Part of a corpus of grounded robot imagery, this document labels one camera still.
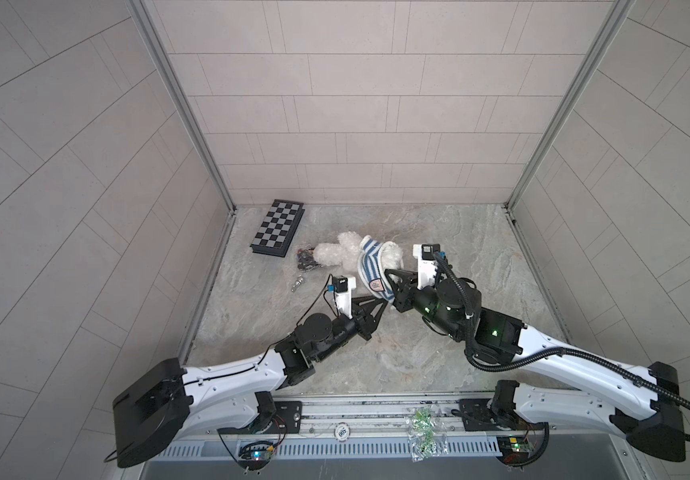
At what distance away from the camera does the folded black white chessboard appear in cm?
103

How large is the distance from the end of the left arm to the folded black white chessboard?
46 cm

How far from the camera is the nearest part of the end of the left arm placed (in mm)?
622
